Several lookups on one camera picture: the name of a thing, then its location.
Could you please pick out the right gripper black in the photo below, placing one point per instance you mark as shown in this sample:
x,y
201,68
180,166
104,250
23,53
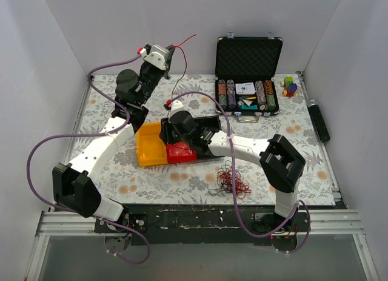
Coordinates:
x,y
164,133

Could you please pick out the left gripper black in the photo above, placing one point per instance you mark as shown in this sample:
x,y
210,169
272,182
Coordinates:
x,y
169,61

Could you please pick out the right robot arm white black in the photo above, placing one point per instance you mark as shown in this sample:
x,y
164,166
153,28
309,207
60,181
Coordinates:
x,y
282,164

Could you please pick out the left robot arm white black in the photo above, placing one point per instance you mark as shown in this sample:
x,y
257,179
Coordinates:
x,y
74,183

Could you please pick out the black plastic bin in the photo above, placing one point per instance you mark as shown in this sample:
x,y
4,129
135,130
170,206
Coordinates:
x,y
206,128

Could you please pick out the red plastic bin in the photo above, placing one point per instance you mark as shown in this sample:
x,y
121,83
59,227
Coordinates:
x,y
180,153

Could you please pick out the yellow plastic bin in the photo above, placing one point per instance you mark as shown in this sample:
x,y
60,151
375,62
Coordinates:
x,y
150,149

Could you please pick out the floral table mat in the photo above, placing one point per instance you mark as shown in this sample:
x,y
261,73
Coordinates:
x,y
125,181

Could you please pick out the white playing card deck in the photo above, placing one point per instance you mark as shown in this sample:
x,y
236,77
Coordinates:
x,y
245,88

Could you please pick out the black poker chip case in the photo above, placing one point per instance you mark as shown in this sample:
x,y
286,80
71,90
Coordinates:
x,y
247,60

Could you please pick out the colourful toy block train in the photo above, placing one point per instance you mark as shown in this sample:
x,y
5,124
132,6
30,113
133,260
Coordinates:
x,y
289,86

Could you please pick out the black cylindrical flashlight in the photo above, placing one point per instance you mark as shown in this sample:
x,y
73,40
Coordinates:
x,y
318,120

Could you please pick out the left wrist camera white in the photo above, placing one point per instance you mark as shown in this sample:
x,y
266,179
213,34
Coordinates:
x,y
155,55

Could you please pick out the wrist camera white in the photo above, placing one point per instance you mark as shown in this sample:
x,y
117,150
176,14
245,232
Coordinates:
x,y
173,107
155,55

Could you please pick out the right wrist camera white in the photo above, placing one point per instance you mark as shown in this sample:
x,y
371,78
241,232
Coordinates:
x,y
173,107

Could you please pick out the aluminium frame rail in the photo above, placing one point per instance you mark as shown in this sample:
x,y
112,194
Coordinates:
x,y
323,221

